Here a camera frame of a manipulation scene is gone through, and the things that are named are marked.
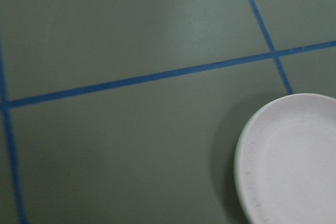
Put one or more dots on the cream plate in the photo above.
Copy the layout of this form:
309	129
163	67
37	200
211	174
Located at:
245	160

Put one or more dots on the pink plate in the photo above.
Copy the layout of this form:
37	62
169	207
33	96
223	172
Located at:
296	165

